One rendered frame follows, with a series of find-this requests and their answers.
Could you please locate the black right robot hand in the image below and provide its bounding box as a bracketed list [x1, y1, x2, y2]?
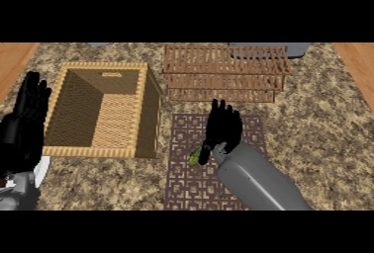
[197, 98, 244, 166]

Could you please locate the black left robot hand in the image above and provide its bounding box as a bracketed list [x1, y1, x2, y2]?
[0, 70, 53, 176]

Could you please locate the green squash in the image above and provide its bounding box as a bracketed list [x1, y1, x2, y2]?
[186, 144, 204, 166]

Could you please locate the brown patterned placemat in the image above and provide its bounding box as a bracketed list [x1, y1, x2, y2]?
[163, 113, 269, 211]

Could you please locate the brown wooden tiered shelf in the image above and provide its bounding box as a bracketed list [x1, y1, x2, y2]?
[163, 44, 293, 104]

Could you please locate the rectangular wicker basket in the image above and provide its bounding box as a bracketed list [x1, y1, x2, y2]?
[43, 61, 164, 160]

